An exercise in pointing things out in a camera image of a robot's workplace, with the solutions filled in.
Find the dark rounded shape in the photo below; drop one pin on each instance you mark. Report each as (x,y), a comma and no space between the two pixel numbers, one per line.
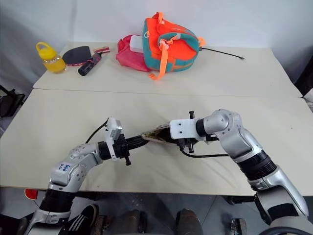
(188,221)

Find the orange teal backpack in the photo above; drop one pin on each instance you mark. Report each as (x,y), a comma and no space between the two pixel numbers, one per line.
(171,46)

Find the thin black rod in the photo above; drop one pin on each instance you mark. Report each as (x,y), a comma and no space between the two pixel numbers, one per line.
(222,53)

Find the red plastic object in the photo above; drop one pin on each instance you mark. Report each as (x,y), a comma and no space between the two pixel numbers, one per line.
(31,194)

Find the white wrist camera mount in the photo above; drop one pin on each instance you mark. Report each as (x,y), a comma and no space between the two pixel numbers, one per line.
(113,131)
(182,128)

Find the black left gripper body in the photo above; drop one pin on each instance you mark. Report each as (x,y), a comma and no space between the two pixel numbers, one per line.
(122,148)

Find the grey plaid pouch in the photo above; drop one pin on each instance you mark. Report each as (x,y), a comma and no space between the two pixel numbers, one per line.
(152,135)

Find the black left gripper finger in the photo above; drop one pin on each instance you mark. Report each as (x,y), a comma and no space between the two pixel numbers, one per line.
(138,145)
(137,140)

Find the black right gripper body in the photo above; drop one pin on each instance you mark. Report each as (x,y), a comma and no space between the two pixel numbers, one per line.
(187,145)

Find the black white striped shoe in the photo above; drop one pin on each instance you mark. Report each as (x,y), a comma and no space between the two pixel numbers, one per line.
(82,219)

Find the black chair frame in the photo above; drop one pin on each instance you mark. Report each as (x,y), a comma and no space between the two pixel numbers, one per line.
(9,102)

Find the yellow lidded drink bottle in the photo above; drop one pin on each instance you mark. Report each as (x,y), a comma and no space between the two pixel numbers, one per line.
(52,60)

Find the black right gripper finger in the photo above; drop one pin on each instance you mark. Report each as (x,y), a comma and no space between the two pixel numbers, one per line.
(166,135)

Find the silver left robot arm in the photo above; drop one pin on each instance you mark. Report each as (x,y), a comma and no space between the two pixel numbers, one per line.
(78,156)

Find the black red cylindrical case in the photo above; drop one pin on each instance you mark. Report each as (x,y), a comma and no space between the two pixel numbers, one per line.
(89,64)

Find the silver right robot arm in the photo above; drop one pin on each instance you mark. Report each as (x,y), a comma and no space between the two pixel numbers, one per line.
(234,137)

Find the white plastic box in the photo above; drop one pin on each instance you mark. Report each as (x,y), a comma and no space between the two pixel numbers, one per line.
(136,44)

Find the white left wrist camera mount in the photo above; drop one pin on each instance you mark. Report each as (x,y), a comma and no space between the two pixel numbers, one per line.
(113,131)

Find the pink fabric bag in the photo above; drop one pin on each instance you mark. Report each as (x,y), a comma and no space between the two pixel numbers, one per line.
(128,58)

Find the black red table tennis paddle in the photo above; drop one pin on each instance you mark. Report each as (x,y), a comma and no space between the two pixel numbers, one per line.
(77,55)

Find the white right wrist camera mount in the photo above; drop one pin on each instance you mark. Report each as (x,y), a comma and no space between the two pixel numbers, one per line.
(182,128)

